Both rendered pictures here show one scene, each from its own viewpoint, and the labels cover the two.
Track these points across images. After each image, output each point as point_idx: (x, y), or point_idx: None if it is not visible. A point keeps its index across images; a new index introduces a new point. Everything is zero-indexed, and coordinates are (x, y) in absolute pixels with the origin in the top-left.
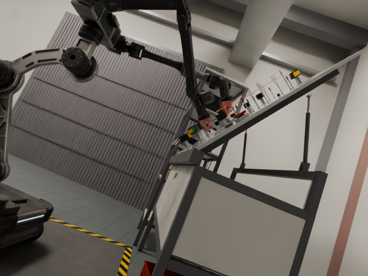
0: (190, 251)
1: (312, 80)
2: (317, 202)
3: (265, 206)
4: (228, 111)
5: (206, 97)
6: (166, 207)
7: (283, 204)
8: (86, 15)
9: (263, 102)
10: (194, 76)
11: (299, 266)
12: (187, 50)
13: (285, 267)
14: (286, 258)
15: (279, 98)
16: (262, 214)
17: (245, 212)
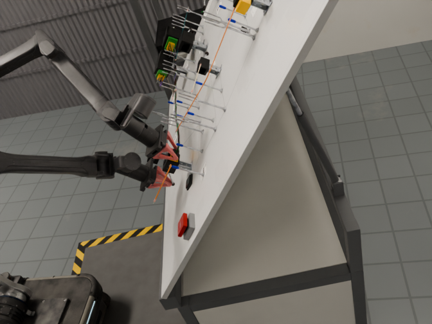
0: None
1: (254, 137)
2: (359, 260)
3: (288, 294)
4: (174, 158)
5: (125, 170)
6: None
7: (310, 283)
8: None
9: None
10: (81, 168)
11: (364, 310)
12: (31, 172)
13: (346, 317)
14: (344, 312)
15: (219, 186)
16: (289, 300)
17: (267, 308)
